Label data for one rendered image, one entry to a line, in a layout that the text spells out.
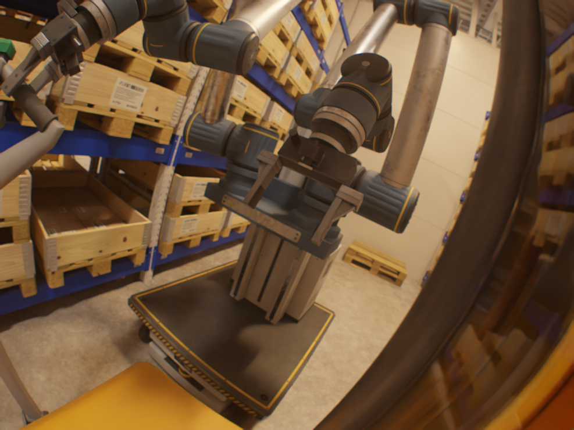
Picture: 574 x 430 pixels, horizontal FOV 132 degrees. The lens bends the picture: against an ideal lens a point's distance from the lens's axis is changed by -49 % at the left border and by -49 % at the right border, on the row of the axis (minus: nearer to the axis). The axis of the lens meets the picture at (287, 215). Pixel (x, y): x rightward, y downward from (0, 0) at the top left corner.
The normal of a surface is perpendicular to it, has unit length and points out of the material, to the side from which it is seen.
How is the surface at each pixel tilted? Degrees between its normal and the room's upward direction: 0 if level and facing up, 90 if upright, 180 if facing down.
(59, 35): 74
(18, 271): 90
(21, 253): 90
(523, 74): 90
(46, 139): 84
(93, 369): 0
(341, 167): 66
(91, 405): 14
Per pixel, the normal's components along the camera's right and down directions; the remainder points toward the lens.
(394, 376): -0.61, -0.04
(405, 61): -0.34, 0.09
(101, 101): 0.87, 0.40
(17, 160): 0.63, 0.25
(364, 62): -0.30, -0.36
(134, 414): 0.35, -0.91
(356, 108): 0.23, -0.04
